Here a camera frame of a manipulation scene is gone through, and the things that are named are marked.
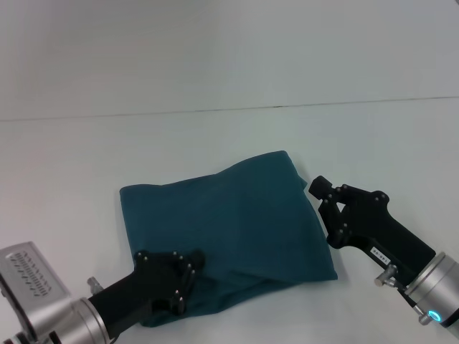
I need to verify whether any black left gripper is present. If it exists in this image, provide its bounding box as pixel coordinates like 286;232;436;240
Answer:
87;249;207;338

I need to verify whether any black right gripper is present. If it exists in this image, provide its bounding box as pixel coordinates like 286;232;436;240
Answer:
308;175;437;287

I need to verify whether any teal blue FREE t-shirt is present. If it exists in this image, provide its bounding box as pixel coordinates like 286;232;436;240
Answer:
118;150;339;328

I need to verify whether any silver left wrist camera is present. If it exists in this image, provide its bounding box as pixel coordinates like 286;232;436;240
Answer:
0;240;72;341

